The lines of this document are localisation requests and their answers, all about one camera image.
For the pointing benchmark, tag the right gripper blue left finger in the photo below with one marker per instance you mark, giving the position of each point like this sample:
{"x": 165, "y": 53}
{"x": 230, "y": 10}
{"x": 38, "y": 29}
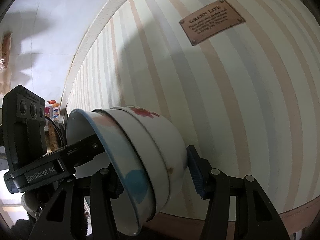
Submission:
{"x": 105, "y": 184}

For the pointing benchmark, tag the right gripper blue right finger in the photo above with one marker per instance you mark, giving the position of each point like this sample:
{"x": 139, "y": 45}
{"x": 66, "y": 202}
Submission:
{"x": 208, "y": 181}

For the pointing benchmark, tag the blue rimmed white bowl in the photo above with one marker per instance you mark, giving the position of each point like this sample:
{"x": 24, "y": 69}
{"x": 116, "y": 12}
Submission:
{"x": 136, "y": 204}

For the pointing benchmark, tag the red flower white bowl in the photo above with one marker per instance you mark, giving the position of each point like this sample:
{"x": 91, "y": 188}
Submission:
{"x": 168, "y": 140}

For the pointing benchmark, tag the white gloved left hand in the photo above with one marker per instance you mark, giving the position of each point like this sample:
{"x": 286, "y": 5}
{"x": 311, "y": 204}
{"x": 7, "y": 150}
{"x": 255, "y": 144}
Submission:
{"x": 29, "y": 203}

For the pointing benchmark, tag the striped table mat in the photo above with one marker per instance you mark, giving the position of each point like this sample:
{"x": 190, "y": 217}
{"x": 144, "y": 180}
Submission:
{"x": 247, "y": 98}

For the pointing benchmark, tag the brown leather mat label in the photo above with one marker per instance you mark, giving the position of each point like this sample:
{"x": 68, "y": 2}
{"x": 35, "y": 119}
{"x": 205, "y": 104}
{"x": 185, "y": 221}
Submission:
{"x": 210, "y": 20}

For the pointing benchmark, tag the colourful wall sticker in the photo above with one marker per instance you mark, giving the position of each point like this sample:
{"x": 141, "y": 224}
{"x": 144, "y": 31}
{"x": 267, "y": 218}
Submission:
{"x": 53, "y": 110}

